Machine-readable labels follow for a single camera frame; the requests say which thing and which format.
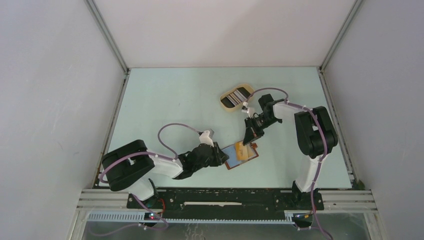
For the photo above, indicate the brown leather card holder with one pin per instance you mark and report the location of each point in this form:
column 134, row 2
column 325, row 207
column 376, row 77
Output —
column 232, row 162

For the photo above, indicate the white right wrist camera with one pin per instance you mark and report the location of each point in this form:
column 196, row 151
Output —
column 245, row 108

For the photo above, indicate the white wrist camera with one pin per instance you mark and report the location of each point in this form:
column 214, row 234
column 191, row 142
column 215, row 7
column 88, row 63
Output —
column 206, row 137
column 245, row 108

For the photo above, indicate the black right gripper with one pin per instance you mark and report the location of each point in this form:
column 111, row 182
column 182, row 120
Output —
column 251, row 132

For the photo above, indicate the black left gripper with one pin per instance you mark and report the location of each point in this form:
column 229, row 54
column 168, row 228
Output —
column 219, row 156

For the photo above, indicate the aluminium frame rail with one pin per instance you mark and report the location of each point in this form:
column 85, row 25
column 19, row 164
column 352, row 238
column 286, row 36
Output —
column 334, row 201

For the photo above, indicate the beige oval tray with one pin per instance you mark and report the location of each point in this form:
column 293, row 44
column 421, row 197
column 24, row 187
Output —
column 239, row 107

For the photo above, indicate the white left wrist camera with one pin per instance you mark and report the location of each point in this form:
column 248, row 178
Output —
column 206, row 137

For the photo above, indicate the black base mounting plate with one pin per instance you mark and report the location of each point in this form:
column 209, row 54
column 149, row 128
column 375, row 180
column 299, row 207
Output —
column 233, row 204

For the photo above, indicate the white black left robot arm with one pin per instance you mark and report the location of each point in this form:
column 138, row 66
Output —
column 127, row 167

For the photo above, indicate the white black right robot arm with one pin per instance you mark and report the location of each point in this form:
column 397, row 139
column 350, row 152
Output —
column 315, row 133

